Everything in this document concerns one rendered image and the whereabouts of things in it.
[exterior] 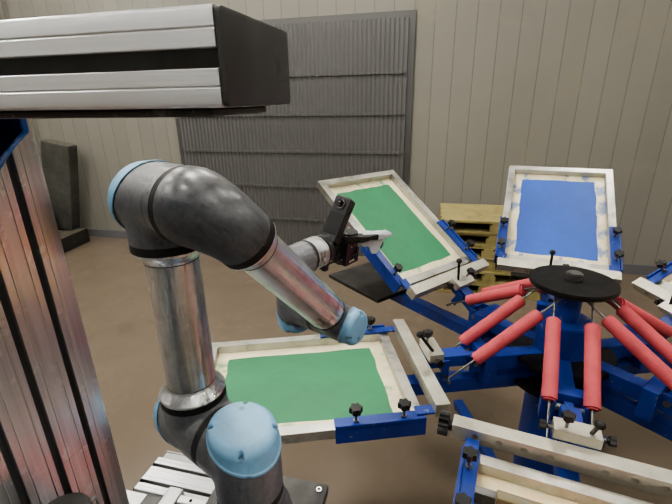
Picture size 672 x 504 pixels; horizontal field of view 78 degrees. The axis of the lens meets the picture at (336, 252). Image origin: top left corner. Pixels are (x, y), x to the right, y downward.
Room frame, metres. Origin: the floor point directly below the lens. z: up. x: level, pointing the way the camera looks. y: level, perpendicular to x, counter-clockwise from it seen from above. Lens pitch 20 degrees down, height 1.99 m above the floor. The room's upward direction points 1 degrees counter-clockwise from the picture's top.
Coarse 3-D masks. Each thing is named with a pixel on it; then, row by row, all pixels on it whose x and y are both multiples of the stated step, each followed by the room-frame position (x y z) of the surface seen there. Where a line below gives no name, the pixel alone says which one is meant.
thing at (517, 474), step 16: (480, 464) 0.91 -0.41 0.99; (496, 464) 0.91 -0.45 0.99; (512, 464) 0.90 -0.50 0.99; (512, 480) 0.87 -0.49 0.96; (528, 480) 0.86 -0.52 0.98; (544, 480) 0.85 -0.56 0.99; (560, 480) 0.85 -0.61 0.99; (560, 496) 0.83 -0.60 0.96; (576, 496) 0.81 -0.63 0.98; (592, 496) 0.80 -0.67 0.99; (608, 496) 0.80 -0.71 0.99; (624, 496) 0.80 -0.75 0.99
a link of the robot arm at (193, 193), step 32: (160, 192) 0.53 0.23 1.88; (192, 192) 0.53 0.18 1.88; (224, 192) 0.54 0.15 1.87; (160, 224) 0.53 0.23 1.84; (192, 224) 0.51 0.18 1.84; (224, 224) 0.52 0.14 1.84; (256, 224) 0.55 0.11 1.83; (224, 256) 0.53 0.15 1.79; (256, 256) 0.54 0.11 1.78; (288, 256) 0.60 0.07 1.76; (288, 288) 0.61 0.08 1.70; (320, 288) 0.66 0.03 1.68; (320, 320) 0.67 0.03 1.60; (352, 320) 0.70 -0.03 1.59
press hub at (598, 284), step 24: (552, 288) 1.38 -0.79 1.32; (576, 288) 1.38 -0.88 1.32; (600, 288) 1.37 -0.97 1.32; (552, 312) 1.50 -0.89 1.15; (576, 312) 1.41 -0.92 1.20; (576, 336) 1.35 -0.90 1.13; (528, 360) 1.37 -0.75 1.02; (576, 360) 1.35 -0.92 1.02; (528, 384) 1.36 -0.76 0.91; (528, 408) 1.43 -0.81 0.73; (528, 432) 1.41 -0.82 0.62
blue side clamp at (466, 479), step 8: (464, 464) 0.90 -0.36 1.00; (472, 464) 0.90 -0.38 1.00; (464, 472) 0.87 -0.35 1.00; (472, 472) 0.87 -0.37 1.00; (464, 480) 0.85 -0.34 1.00; (472, 480) 0.84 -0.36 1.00; (456, 488) 0.81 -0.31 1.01; (464, 488) 0.82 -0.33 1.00; (472, 488) 0.82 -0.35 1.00; (472, 496) 0.80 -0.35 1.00
